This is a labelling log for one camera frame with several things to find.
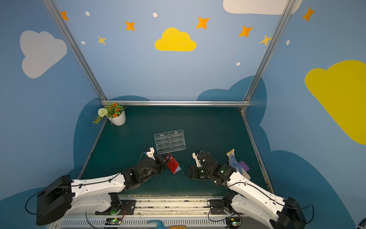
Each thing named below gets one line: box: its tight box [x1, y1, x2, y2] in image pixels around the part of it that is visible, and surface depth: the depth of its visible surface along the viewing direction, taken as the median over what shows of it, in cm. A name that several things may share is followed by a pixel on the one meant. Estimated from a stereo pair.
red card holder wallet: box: [166, 155, 182, 175], surface depth 83 cm
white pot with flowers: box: [92, 102, 128, 126], surface depth 102 cm
